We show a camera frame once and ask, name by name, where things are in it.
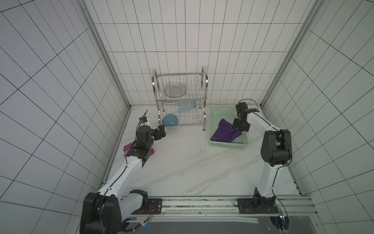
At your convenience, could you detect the purple square dishcloth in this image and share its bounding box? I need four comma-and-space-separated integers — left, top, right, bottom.
210, 119, 242, 143

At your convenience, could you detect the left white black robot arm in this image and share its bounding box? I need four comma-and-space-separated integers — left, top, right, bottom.
79, 124, 166, 234

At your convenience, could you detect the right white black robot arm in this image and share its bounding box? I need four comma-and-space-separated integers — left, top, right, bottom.
233, 109, 292, 214

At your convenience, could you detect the blue bowl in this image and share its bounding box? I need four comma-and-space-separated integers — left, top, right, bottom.
163, 114, 179, 127

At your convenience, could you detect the green plastic basket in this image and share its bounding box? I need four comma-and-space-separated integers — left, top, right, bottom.
208, 105, 248, 149

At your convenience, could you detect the pink snack bag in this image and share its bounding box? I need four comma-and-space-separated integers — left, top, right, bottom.
123, 143, 155, 155

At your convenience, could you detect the clear plastic bottle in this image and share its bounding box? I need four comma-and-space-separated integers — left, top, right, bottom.
176, 100, 196, 113

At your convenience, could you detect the steel two-tier dish rack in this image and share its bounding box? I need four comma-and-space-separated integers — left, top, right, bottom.
152, 66, 208, 130

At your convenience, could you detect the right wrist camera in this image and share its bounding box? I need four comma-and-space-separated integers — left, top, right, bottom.
235, 101, 248, 116

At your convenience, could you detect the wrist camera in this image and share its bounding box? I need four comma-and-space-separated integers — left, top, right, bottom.
139, 116, 151, 126
235, 101, 248, 116

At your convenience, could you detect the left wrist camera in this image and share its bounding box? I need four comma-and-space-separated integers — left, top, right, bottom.
139, 116, 151, 126

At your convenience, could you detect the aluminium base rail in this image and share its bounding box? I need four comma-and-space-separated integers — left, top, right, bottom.
116, 195, 318, 218

